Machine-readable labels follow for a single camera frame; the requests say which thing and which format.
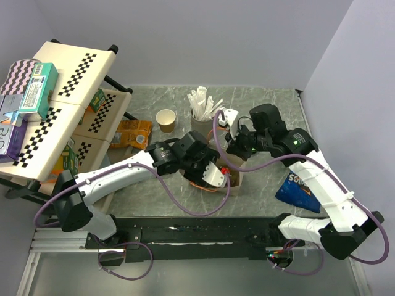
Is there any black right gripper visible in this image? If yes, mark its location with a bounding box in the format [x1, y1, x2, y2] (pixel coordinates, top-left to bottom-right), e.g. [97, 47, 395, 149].
[225, 121, 270, 162]

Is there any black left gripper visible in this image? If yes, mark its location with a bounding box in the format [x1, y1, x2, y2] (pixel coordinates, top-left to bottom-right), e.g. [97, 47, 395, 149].
[181, 147, 221, 187]

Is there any brown paper takeout bag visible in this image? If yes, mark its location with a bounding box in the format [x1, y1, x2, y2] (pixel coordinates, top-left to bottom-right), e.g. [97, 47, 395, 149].
[188, 126, 246, 194]

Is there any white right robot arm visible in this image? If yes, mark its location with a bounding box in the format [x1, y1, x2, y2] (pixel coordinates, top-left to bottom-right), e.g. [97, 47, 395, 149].
[214, 104, 389, 265]

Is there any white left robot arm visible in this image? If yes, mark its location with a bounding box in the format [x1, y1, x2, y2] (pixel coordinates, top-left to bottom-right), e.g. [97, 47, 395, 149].
[52, 131, 227, 248]

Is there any grey straw holder cup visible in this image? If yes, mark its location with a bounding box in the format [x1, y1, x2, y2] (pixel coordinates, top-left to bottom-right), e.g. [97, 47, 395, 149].
[190, 110, 213, 139]

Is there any orange snack bag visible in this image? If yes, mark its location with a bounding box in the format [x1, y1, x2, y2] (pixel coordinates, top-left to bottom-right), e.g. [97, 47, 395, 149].
[110, 120, 152, 150]

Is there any blue chips bag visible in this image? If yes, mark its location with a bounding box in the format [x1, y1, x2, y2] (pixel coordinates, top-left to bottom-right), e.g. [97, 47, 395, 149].
[275, 171, 321, 213]

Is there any green box middle shelf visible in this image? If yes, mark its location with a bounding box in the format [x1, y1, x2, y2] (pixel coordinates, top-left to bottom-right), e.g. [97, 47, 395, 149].
[86, 88, 106, 113]

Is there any cream checkered shelf rack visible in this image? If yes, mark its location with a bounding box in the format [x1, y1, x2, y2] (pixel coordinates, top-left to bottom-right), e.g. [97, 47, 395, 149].
[1, 39, 133, 205]

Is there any green orange box lower shelf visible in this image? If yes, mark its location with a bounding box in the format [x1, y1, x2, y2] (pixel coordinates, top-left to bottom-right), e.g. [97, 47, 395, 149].
[44, 144, 79, 183]

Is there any teal cardboard box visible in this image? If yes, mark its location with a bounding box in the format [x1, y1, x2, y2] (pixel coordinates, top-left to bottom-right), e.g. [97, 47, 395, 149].
[19, 63, 58, 122]

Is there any purple product box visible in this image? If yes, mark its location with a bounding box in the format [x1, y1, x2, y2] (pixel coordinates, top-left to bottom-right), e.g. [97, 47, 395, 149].
[0, 120, 27, 163]

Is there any pink wavy patterned can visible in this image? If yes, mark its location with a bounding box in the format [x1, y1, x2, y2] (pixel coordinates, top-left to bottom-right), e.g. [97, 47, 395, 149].
[1, 59, 39, 96]

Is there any silver grey small box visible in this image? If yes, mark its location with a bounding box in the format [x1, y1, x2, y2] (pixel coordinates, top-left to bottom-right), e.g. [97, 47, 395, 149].
[1, 94, 23, 126]

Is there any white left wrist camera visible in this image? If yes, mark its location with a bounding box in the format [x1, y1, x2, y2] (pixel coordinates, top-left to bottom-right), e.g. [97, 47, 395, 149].
[202, 162, 227, 188]

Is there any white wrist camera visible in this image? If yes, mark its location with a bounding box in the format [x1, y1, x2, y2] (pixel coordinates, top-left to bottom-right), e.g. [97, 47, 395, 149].
[202, 162, 227, 188]
[218, 108, 240, 139]

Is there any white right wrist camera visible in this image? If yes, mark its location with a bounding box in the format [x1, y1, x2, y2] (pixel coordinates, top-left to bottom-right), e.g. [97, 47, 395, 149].
[218, 108, 240, 139]

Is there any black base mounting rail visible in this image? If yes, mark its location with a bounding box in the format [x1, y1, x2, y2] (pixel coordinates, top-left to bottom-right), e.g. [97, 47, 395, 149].
[85, 216, 287, 263]

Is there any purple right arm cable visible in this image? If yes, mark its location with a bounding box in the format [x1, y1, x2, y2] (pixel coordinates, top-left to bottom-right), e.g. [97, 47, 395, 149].
[214, 110, 390, 275]

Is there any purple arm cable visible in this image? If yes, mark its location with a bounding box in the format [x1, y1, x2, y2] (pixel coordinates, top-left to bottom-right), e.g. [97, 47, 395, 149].
[33, 163, 232, 281]
[214, 110, 390, 275]

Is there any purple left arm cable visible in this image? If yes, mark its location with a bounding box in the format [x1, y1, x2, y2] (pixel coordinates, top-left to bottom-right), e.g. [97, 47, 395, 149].
[33, 163, 232, 281]

